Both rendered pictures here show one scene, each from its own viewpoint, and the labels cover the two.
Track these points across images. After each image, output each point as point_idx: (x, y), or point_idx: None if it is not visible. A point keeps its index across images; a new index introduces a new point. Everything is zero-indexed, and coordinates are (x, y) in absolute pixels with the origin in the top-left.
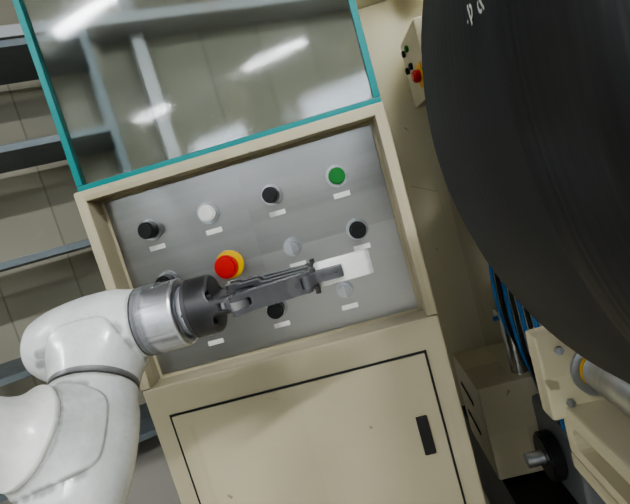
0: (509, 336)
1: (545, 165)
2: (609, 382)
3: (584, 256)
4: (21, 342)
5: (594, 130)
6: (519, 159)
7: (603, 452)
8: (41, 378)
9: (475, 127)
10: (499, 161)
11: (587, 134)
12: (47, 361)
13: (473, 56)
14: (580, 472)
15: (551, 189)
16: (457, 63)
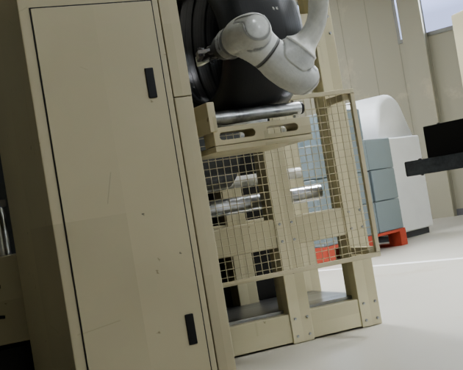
0: (6, 221)
1: (289, 31)
2: (225, 112)
3: None
4: (267, 18)
5: (296, 28)
6: (284, 30)
7: (236, 128)
8: (270, 37)
9: (273, 24)
10: (278, 30)
11: (295, 28)
12: (272, 31)
13: (274, 14)
14: (220, 150)
15: (289, 34)
16: (267, 13)
